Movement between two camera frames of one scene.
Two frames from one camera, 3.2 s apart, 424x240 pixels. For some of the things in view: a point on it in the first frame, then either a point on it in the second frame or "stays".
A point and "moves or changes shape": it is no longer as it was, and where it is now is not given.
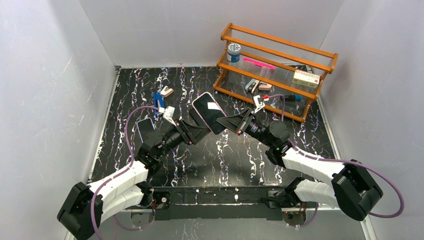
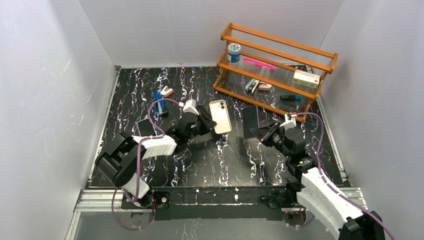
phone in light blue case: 145,127 stays
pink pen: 256,62 stays
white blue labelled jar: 233,52 stays
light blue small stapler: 252,85 stays
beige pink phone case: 198,118 moves or changes shape
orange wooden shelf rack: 282,77 stays
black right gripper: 244,122 to 269,135
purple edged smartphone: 210,110 moves or changes shape
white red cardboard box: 306,79 stays
